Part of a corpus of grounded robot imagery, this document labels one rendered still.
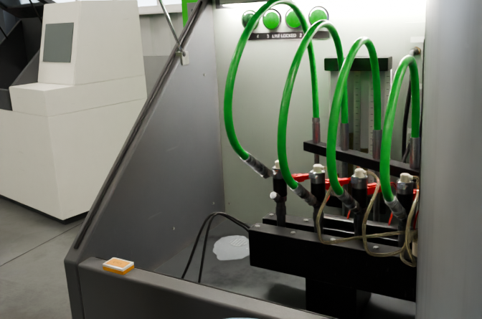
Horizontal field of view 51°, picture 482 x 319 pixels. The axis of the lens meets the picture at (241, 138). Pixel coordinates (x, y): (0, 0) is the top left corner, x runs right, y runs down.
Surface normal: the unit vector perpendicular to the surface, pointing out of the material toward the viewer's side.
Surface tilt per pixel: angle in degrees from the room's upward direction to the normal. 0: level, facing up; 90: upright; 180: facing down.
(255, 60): 90
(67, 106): 90
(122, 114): 90
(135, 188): 90
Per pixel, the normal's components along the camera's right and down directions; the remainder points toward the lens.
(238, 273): -0.05, -0.97
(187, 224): 0.87, 0.07
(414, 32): -0.49, 0.23
